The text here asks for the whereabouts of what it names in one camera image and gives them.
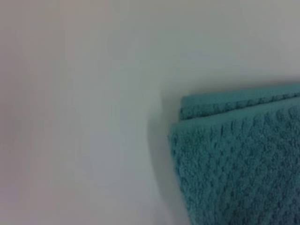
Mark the teal waffle-weave towel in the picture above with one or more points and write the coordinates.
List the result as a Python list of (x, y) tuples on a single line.
[(239, 164)]

